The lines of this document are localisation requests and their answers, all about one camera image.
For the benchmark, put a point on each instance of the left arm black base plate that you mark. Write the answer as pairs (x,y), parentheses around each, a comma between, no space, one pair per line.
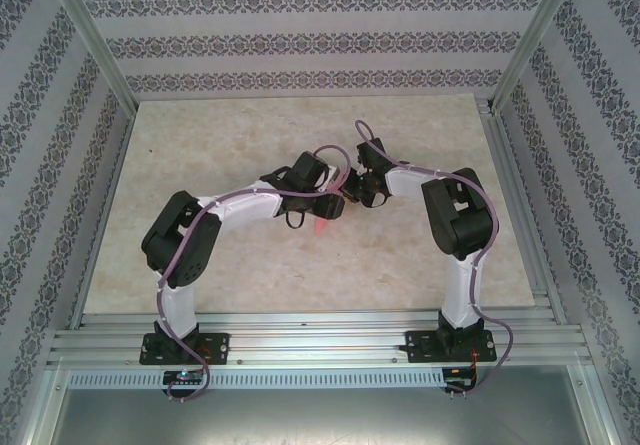
(220,347)

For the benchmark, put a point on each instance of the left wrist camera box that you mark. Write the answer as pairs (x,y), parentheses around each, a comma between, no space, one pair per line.
(332,174)

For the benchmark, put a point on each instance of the aluminium mounting rail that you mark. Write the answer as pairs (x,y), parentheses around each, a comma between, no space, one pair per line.
(320,340)

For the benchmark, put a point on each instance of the pink square paper sheet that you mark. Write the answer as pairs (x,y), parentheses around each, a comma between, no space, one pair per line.
(320,226)

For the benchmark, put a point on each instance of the aluminium frame post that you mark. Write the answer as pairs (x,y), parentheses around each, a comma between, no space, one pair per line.
(532,40)
(93,40)

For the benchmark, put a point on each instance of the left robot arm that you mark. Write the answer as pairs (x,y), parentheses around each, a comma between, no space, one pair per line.
(180,240)

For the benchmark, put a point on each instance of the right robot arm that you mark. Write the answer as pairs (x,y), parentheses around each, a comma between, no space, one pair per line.
(457,215)

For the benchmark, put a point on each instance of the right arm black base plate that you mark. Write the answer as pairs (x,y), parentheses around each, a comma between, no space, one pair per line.
(417,347)

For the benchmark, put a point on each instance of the aluminium side rail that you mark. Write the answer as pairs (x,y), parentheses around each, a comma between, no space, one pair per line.
(103,215)
(505,165)

